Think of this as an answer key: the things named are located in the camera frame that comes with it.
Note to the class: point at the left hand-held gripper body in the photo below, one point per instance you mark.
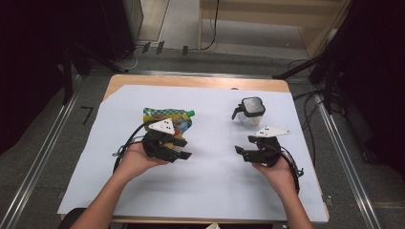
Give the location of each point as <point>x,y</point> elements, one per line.
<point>157,148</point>

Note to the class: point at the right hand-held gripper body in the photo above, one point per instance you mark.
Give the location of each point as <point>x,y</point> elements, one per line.
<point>269,152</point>

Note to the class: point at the yellow green spouted pouch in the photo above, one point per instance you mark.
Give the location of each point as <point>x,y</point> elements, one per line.
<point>180,119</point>

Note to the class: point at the person's right hand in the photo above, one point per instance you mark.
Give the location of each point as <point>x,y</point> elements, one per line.
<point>280,175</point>

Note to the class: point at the person's left hand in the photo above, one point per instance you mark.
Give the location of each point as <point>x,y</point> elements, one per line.
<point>133,162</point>

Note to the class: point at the wooden table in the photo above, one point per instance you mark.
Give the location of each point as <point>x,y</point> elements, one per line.
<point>191,81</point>

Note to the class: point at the black tape corner mark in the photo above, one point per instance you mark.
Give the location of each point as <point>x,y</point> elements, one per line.
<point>89,111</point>

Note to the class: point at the black tripod legs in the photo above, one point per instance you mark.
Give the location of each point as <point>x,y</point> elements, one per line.
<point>328,92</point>

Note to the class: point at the black tape strip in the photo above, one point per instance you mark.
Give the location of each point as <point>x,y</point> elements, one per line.
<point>146,47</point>
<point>160,47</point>
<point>185,50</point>

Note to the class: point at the black stand legs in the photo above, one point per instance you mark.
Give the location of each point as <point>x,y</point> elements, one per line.
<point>67,82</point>

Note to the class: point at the black chair seat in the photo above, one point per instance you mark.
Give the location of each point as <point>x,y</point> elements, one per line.
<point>67,218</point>

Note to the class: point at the black cabinet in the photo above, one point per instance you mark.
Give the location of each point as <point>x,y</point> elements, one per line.
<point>117,28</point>

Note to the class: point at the black curtain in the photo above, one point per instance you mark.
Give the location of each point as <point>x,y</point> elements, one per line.
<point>25,63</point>
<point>375,79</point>

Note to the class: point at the metal floor rail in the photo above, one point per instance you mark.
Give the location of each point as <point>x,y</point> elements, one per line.
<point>347,159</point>
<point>38,159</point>

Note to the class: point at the light wooden frame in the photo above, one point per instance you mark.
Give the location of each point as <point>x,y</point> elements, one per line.
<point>270,6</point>

